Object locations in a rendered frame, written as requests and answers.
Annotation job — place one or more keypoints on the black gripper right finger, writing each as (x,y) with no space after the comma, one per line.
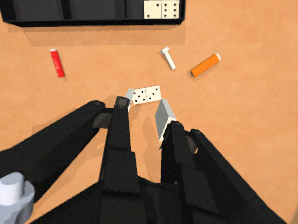
(236,201)

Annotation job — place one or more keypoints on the white domino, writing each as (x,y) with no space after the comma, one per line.
(146,94)
(161,9)

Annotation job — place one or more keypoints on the black rack of bins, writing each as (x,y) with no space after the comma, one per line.
(63,13)

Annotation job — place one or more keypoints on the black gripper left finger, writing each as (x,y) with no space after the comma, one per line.
(31,167)

